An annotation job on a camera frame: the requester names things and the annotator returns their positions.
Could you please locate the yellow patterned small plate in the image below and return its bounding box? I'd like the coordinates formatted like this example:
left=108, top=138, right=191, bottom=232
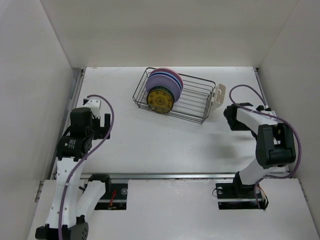
left=146, top=90, right=174, bottom=114

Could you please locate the blue floral small plate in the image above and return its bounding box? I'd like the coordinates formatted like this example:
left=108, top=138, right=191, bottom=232
left=150, top=86, right=174, bottom=97

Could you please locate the purple large plate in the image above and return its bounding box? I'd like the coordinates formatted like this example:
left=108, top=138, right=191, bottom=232
left=145, top=75, right=182, bottom=103

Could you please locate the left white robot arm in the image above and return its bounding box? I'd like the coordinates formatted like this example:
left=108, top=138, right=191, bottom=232
left=35, top=105, right=112, bottom=240

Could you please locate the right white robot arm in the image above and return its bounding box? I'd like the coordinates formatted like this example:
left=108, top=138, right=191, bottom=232
left=223, top=103, right=296, bottom=198

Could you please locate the white cutlery holder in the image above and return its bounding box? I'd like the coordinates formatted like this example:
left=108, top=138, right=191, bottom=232
left=210, top=83, right=226, bottom=111

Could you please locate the blue large plate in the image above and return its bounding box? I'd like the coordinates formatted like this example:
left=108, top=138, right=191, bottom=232
left=149, top=71, right=184, bottom=91

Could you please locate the pink large plate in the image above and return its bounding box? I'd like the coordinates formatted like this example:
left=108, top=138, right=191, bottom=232
left=150, top=67, right=180, bottom=78

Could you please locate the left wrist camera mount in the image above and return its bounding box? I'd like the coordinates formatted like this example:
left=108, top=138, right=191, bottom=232
left=83, top=98, right=102, bottom=119

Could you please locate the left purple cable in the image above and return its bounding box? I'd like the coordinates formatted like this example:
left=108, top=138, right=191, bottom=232
left=57, top=94, right=116, bottom=240

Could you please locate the purple cable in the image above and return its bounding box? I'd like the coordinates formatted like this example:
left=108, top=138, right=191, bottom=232
left=229, top=84, right=303, bottom=210
left=57, top=94, right=116, bottom=240

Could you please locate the wire dish rack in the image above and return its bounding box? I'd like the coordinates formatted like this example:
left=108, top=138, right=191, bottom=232
left=132, top=67, right=216, bottom=124

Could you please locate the aluminium rail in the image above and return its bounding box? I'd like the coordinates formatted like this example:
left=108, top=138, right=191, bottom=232
left=49, top=172, right=292, bottom=180

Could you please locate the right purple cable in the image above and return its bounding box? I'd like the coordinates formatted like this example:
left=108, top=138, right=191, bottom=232
left=229, top=84, right=303, bottom=210

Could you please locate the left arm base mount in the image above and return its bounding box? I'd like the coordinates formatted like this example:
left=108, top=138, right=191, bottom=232
left=76, top=180, right=129, bottom=213

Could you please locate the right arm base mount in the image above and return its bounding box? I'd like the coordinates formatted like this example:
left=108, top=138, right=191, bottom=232
left=213, top=182, right=269, bottom=210

